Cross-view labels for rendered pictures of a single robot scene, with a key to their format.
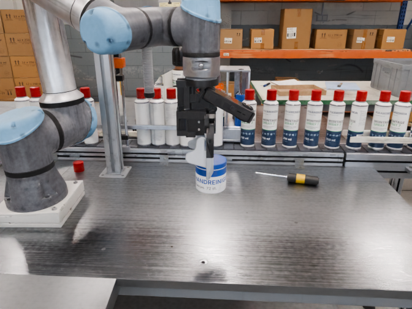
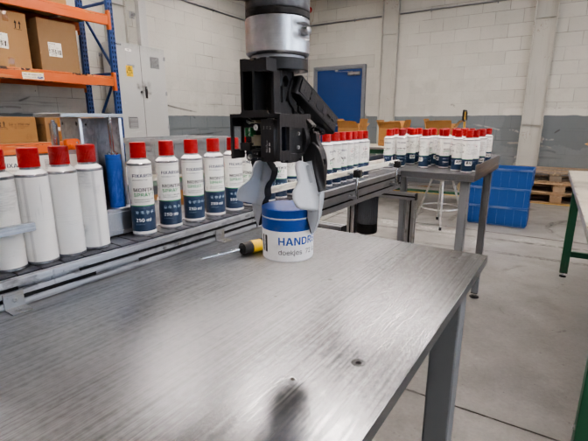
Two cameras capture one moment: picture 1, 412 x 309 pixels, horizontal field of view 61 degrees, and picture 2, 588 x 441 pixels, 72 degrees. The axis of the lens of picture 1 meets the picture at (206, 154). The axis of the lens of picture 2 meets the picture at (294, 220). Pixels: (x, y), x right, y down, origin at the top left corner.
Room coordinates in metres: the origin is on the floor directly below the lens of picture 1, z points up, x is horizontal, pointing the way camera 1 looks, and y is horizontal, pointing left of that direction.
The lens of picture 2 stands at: (0.44, 0.44, 1.13)
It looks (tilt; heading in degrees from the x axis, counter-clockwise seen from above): 14 degrees down; 301
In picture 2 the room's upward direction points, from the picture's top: straight up
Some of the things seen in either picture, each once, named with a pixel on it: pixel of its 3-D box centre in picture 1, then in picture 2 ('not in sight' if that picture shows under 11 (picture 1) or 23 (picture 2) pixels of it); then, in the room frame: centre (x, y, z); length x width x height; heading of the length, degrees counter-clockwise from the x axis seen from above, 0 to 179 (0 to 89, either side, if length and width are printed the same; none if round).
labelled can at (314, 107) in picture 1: (313, 119); (213, 177); (1.17, -0.37, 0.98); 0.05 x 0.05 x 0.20
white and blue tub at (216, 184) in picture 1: (211, 173); (288, 230); (0.72, -0.01, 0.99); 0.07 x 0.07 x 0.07
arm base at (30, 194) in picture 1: (33, 180); not in sight; (0.81, 0.45, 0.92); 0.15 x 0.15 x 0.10
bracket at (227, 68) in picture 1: (230, 68); (79, 115); (1.29, -0.09, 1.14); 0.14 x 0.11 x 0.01; 87
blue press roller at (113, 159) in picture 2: (239, 114); (115, 188); (1.23, -0.12, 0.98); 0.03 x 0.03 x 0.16
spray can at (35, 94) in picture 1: (39, 114); not in sight; (1.23, 0.61, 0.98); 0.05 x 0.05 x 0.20
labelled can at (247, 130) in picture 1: (248, 118); (141, 189); (1.18, -0.15, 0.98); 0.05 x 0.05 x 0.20
